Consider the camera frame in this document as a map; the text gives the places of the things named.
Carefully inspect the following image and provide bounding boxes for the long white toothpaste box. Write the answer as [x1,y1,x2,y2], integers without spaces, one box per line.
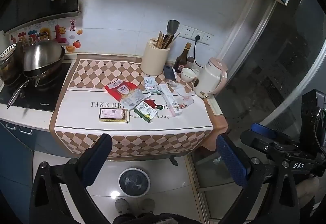
[157,83,182,116]

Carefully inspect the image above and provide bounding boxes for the white tissue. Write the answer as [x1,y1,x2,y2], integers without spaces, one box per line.
[167,81,195,109]

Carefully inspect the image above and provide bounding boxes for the yellow pink box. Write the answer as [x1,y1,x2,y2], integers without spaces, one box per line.
[99,108,129,123]

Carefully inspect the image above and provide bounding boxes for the small red green wrapper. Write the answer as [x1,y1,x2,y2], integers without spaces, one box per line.
[144,99,164,110]

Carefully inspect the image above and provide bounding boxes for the green white small box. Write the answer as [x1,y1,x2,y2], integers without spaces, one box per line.
[134,101,157,123]

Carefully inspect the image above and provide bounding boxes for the green white sachet packet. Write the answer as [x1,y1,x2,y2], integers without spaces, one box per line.
[144,76,159,94]

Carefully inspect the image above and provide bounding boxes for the red clear snack bag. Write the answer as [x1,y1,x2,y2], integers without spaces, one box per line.
[105,79,150,110]

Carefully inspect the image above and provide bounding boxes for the white round trash bin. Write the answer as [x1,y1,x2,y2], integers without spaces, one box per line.
[118,168,151,198]

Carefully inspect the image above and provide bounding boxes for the left grey slipper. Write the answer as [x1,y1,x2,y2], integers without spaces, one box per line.
[115,199,131,215]

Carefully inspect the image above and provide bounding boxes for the grey slipper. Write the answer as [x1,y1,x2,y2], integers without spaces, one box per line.
[139,199,155,214]
[115,199,131,215]

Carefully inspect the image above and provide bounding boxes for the white pink electric kettle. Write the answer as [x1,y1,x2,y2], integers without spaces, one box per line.
[192,57,228,99]

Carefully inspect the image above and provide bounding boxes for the blue cabinet doors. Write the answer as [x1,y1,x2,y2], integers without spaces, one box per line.
[1,121,72,223]

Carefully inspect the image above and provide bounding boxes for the glass sliding door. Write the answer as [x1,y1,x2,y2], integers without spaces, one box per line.
[188,0,326,224]

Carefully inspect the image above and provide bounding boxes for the person black trousers legs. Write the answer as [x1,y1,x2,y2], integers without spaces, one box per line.
[113,213,199,224]

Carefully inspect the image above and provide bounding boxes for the white ceramic bowl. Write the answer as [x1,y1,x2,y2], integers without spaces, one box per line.
[181,68,196,83]

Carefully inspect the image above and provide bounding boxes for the right grey slipper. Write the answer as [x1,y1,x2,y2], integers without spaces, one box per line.
[139,199,155,214]

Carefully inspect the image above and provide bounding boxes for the black floor object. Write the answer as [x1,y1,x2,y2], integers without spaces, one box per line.
[169,156,178,166]

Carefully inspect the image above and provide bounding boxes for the dark sauce bottle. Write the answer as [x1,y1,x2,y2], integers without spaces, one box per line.
[174,42,192,73]

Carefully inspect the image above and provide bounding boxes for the black induction cooktop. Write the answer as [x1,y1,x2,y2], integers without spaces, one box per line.
[13,62,71,111]

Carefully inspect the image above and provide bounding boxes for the checkered table cloth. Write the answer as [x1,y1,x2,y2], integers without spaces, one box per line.
[49,55,228,160]

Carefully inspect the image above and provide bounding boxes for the cream utensil holder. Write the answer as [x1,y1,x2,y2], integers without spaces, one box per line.
[140,39,170,76]

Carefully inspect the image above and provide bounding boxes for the metal spatula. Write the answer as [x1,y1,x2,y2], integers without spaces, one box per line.
[166,20,180,35]

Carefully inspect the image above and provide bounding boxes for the steel wok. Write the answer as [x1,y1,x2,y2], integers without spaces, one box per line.
[7,40,65,109]

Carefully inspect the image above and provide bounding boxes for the small pot with lid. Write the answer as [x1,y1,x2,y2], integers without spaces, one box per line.
[1,43,23,85]

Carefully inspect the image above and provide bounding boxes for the black power cable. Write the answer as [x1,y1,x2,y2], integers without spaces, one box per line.
[193,35,205,68]

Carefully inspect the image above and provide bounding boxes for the wall power outlet strip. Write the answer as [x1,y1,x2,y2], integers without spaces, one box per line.
[179,25,214,45]

